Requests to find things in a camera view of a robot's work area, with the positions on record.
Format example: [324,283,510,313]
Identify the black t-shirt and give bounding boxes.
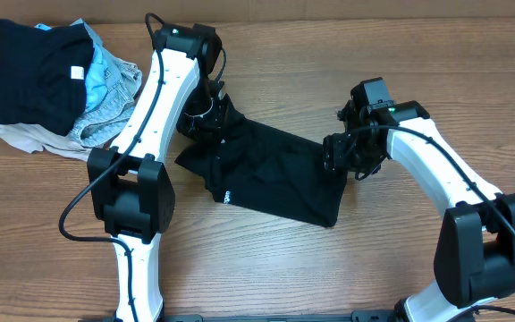
[175,97,347,227]

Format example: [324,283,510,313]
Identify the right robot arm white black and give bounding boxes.
[323,78,515,321]

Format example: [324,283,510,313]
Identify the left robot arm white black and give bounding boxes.
[87,24,228,321]

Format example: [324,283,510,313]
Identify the light blue garment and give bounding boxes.
[35,20,107,116]

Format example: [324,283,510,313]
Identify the folded black garment on pile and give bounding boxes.
[0,19,94,136]

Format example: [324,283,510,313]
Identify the beige folded garment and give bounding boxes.
[0,123,93,162]

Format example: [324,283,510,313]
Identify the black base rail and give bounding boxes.
[78,309,401,322]

